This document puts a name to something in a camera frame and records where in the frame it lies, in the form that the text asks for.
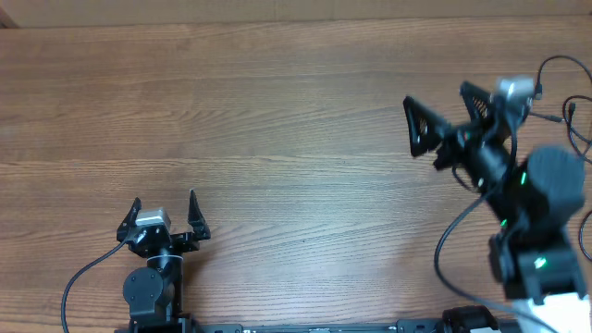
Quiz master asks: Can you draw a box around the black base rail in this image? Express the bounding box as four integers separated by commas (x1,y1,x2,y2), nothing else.
115,304,524,333

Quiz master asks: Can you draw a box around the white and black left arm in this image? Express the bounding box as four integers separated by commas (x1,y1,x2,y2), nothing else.
117,191,211,332

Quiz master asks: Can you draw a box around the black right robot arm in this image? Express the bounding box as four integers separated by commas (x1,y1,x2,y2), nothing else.
402,77,591,332

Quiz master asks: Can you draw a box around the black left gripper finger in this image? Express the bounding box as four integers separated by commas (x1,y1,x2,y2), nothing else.
117,197,142,242
188,189,211,241

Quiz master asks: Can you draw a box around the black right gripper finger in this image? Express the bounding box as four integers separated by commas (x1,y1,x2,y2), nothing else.
460,81,491,121
403,96,451,157

